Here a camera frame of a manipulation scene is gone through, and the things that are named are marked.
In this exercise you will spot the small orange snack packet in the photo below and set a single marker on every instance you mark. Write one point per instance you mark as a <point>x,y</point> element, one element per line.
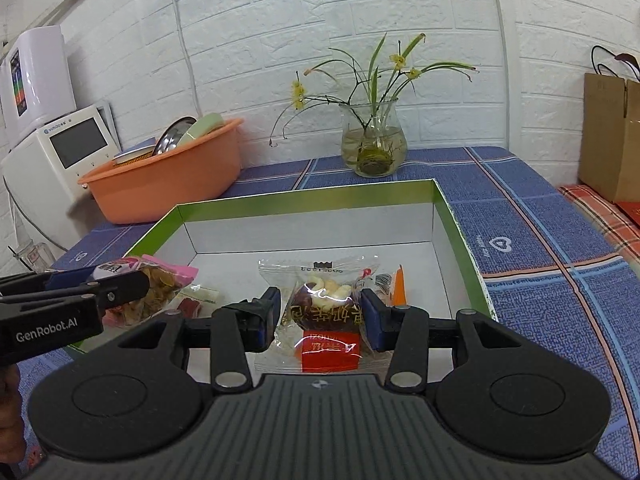
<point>400,287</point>

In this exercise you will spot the orange plastic basin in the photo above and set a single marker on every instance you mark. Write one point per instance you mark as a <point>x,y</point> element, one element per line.
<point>165,185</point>

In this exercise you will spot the small glass jar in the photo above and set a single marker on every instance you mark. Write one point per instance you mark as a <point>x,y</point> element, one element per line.
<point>32,256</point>

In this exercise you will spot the yellow flower plant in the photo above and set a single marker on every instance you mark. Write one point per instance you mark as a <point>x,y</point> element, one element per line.
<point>372,72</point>

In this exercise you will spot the white appliance with screen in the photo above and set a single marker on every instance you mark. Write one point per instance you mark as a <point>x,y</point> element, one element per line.
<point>45,170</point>

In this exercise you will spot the metal lid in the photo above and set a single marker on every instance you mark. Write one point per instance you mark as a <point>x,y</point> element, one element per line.
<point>170,137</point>

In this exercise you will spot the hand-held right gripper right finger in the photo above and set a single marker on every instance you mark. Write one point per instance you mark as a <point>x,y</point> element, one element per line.
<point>372,322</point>

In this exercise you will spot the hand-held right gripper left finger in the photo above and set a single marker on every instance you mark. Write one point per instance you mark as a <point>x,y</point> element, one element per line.
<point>270,317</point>

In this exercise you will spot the pink snack packet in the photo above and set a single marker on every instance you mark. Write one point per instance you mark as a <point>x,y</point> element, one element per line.
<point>162,282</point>

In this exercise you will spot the white water purifier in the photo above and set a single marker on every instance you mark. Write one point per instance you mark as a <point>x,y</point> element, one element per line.
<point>35,85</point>

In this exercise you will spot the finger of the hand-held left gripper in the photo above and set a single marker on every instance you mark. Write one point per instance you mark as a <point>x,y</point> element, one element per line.
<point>122,290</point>
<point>70,277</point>

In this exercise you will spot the small clear red snack packet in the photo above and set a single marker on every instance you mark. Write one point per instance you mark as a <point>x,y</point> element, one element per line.
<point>192,305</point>

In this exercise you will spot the red flat box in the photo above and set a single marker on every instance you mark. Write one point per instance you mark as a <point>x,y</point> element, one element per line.
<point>629,212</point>

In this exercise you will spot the blue plaid tablecloth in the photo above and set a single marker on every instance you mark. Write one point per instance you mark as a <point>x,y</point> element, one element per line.
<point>525,285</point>

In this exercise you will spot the orange plaid cloth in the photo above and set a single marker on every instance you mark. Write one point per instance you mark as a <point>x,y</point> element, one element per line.
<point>595,215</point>

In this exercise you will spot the glass vase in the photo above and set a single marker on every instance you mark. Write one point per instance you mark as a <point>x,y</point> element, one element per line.
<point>372,145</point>

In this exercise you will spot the brown cardboard box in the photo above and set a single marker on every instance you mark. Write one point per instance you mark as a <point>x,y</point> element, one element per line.
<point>610,140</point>

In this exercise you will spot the green cardboard box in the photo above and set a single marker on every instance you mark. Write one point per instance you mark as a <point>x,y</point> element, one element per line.
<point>310,220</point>

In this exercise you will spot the clear date and nut packet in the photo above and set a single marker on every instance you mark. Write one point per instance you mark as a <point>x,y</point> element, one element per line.
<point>325,302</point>

